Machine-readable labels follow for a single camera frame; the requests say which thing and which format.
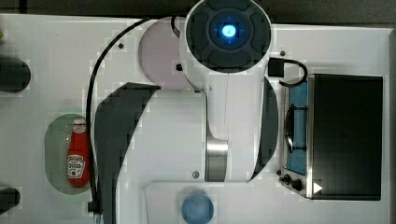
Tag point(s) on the red felt ketchup bottle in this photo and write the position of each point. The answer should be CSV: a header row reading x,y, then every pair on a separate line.
x,y
78,158

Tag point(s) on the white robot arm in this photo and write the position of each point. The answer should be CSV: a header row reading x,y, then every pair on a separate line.
x,y
210,131

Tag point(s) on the silver black toaster oven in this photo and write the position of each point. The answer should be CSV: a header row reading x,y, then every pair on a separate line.
x,y
332,138

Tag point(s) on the black bowl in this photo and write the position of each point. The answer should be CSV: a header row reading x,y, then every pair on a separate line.
x,y
9,198

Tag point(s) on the black frying pan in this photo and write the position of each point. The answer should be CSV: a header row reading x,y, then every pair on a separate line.
x,y
15,74

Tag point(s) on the blue cup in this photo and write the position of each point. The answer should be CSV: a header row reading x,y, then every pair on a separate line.
x,y
197,208

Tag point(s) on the green oval strainer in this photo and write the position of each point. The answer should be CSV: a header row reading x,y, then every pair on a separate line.
x,y
56,141

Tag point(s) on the lilac round plate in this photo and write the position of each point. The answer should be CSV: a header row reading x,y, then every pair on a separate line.
x,y
158,55

